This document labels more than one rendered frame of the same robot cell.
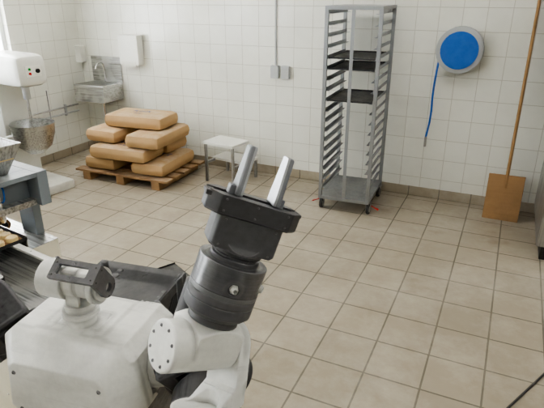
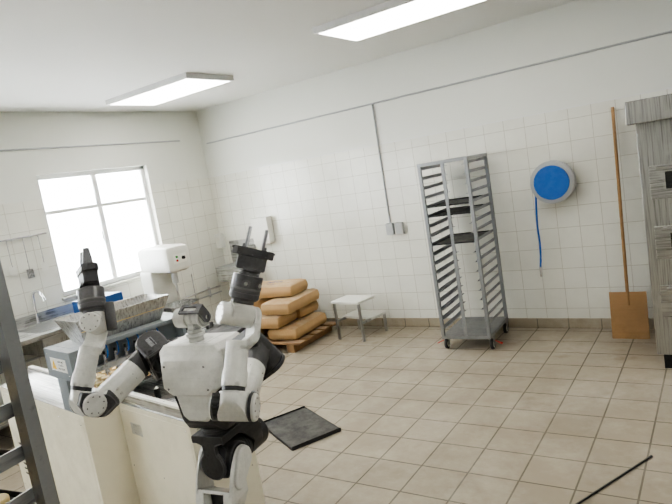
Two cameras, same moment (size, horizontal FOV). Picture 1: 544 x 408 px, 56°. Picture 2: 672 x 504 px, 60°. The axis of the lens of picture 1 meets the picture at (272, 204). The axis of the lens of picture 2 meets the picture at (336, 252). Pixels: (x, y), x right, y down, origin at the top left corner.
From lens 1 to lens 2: 1.16 m
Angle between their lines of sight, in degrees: 18
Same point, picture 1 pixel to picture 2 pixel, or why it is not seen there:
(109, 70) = not seen: hidden behind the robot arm
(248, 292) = (252, 285)
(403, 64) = (505, 203)
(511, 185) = (633, 301)
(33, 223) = not seen: hidden behind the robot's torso
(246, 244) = (250, 265)
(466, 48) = (557, 179)
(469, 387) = (568, 476)
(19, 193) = (169, 334)
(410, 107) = (520, 241)
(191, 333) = (231, 305)
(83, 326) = (196, 340)
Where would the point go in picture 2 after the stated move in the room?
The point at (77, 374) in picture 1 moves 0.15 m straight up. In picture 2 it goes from (193, 359) to (183, 314)
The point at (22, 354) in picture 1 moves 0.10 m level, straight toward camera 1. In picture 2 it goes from (167, 356) to (171, 364)
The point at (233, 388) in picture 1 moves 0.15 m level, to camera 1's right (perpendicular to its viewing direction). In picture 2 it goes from (253, 332) to (303, 326)
